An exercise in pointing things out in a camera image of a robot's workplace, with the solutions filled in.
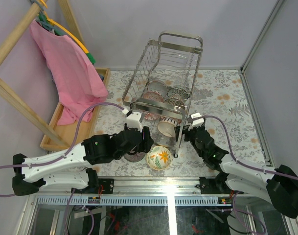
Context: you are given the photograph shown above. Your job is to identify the cream bowl orange rim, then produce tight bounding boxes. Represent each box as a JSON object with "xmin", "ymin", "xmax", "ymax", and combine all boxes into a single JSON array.
[{"xmin": 157, "ymin": 117, "xmax": 178, "ymax": 138}]

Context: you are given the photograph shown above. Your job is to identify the purple striped bowl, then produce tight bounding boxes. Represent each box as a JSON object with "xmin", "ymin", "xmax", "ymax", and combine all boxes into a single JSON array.
[{"xmin": 124, "ymin": 153, "xmax": 145, "ymax": 163}]

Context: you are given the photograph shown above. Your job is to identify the orange flower patterned bowl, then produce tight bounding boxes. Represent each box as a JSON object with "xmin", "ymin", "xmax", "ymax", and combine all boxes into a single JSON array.
[{"xmin": 145, "ymin": 145, "xmax": 173, "ymax": 171}]

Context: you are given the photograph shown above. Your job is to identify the brown patterned bowl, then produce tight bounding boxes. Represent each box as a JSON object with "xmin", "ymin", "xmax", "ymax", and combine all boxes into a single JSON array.
[{"xmin": 164, "ymin": 98, "xmax": 185, "ymax": 106}]

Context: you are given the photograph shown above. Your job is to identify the blue patterned bowl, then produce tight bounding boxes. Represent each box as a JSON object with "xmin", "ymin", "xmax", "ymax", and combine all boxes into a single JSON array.
[{"xmin": 168, "ymin": 87, "xmax": 189, "ymax": 100}]

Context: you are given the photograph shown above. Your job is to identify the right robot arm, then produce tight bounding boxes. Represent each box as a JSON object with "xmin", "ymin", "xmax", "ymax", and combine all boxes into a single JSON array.
[{"xmin": 174, "ymin": 126, "xmax": 298, "ymax": 218}]

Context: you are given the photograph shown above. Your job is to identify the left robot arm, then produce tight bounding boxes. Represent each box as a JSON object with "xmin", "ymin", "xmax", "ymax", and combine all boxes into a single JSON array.
[{"xmin": 12, "ymin": 126, "xmax": 154, "ymax": 196}]

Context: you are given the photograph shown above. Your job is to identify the stainless steel dish rack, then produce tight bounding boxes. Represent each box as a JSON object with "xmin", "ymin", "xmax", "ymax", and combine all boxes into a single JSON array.
[{"xmin": 122, "ymin": 30, "xmax": 203, "ymax": 157}]

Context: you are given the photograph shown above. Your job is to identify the wooden tray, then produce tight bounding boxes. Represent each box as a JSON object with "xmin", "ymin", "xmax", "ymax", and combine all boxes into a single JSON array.
[{"xmin": 40, "ymin": 67, "xmax": 111, "ymax": 151}]

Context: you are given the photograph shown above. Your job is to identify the pink cloth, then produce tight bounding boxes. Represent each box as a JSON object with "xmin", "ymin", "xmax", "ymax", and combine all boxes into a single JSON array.
[{"xmin": 30, "ymin": 21, "xmax": 108, "ymax": 125}]

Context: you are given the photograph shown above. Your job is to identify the yellow plastic hanger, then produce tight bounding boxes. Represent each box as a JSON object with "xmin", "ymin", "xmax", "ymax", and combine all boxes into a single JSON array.
[{"xmin": 30, "ymin": 0, "xmax": 89, "ymax": 55}]

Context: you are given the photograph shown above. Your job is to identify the green plastic hanger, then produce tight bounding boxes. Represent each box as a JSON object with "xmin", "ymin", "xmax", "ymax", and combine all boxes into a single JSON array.
[{"xmin": 36, "ymin": 12, "xmax": 96, "ymax": 64}]

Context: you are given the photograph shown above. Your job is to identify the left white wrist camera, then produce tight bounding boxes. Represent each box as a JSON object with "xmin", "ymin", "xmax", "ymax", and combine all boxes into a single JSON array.
[{"xmin": 122, "ymin": 108, "xmax": 144, "ymax": 132}]

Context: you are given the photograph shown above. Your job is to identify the aluminium rail frame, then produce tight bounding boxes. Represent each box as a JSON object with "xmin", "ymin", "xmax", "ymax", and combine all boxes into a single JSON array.
[{"xmin": 16, "ymin": 175, "xmax": 298, "ymax": 235}]

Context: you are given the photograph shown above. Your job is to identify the aluminium corner post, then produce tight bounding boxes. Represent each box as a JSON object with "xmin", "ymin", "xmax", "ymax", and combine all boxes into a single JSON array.
[{"xmin": 240, "ymin": 0, "xmax": 286, "ymax": 72}]

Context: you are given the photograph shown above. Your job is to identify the wooden clothes rack frame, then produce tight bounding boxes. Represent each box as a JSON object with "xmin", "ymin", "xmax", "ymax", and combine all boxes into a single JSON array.
[{"xmin": 0, "ymin": 0, "xmax": 85, "ymax": 147}]

